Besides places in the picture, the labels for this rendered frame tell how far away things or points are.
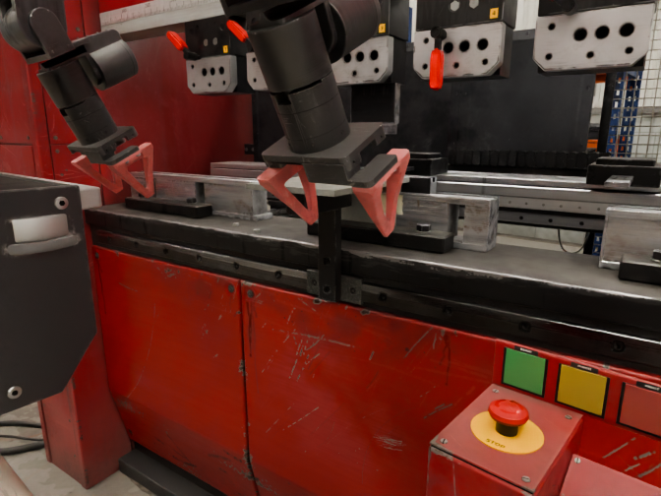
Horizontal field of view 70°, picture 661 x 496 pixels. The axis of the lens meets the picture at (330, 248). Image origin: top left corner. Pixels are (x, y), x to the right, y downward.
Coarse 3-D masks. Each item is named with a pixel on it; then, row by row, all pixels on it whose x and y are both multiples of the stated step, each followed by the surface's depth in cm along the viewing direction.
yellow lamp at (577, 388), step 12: (564, 372) 53; (576, 372) 52; (588, 372) 51; (564, 384) 53; (576, 384) 52; (588, 384) 51; (600, 384) 50; (564, 396) 53; (576, 396) 52; (588, 396) 51; (600, 396) 51; (588, 408) 52; (600, 408) 51
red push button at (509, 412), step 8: (496, 400) 51; (504, 400) 50; (488, 408) 50; (496, 408) 49; (504, 408) 48; (512, 408) 48; (520, 408) 48; (496, 416) 48; (504, 416) 48; (512, 416) 47; (520, 416) 47; (528, 416) 48; (496, 424) 50; (504, 424) 48; (512, 424) 47; (520, 424) 47; (504, 432) 49; (512, 432) 48
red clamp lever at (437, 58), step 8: (432, 32) 77; (440, 32) 76; (440, 40) 78; (440, 48) 78; (432, 56) 78; (440, 56) 78; (432, 64) 78; (440, 64) 78; (432, 72) 79; (440, 72) 78; (432, 80) 79; (440, 80) 79; (432, 88) 79; (440, 88) 80
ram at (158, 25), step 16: (112, 0) 127; (128, 0) 123; (144, 0) 120; (160, 16) 118; (176, 16) 115; (192, 16) 112; (208, 16) 109; (240, 16) 108; (128, 32) 126; (144, 32) 126; (160, 32) 126; (176, 32) 126
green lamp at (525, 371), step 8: (512, 352) 56; (520, 352) 56; (512, 360) 56; (520, 360) 56; (528, 360) 55; (536, 360) 55; (544, 360) 54; (512, 368) 57; (520, 368) 56; (528, 368) 55; (536, 368) 55; (544, 368) 54; (504, 376) 58; (512, 376) 57; (520, 376) 56; (528, 376) 56; (536, 376) 55; (512, 384) 57; (520, 384) 56; (528, 384) 56; (536, 384) 55; (536, 392) 55
